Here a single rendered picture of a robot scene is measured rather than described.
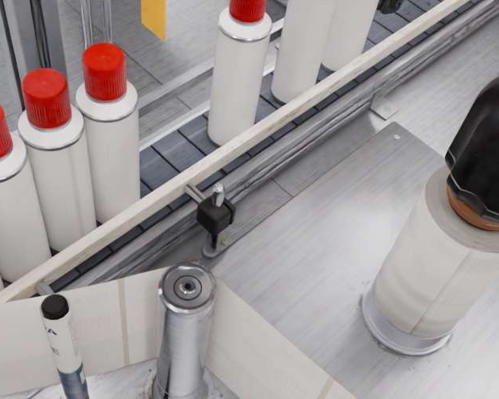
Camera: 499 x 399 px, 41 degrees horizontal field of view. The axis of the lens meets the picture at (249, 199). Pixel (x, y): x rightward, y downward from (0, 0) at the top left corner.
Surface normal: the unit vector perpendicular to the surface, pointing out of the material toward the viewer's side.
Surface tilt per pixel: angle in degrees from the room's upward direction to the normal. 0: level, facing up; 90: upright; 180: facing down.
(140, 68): 0
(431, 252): 87
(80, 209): 90
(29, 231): 90
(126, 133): 90
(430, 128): 0
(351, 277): 0
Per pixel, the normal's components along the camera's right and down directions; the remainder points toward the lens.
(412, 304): -0.59, 0.59
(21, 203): 0.74, 0.59
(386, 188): 0.12, -0.59
